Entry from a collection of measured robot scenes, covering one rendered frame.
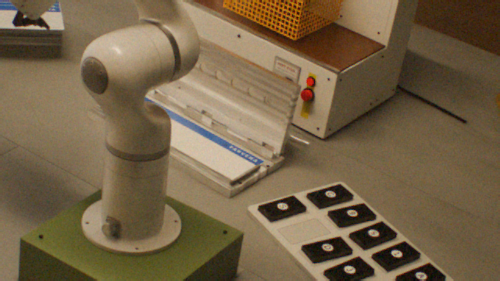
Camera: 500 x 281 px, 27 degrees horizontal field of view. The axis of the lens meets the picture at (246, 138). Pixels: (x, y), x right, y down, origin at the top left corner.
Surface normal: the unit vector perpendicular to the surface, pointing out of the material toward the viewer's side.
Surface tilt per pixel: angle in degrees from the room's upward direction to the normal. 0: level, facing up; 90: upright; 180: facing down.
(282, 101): 83
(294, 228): 0
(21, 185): 0
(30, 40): 90
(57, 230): 3
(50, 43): 90
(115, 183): 90
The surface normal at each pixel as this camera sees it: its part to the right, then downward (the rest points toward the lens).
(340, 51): 0.15, -0.84
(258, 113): -0.58, 0.24
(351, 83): 0.78, 0.42
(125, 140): -0.36, 0.48
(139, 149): 0.07, 0.51
